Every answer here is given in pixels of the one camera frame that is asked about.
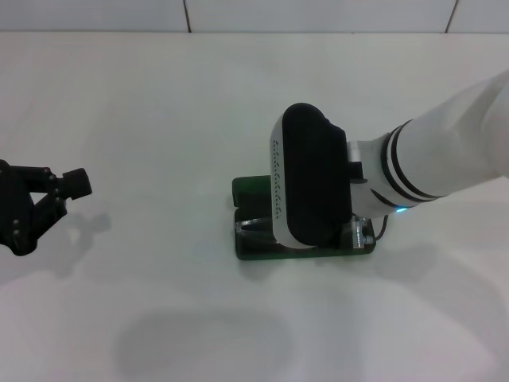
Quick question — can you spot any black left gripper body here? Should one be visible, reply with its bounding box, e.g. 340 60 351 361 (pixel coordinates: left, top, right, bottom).
0 159 39 256

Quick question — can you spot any green glasses case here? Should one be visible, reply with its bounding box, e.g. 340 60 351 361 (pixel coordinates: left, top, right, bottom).
231 174 378 263

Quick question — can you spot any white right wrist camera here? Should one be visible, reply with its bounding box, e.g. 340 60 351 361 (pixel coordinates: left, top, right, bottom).
269 102 356 251

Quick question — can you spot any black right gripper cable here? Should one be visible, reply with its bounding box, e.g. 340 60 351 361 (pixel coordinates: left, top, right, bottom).
371 214 390 244

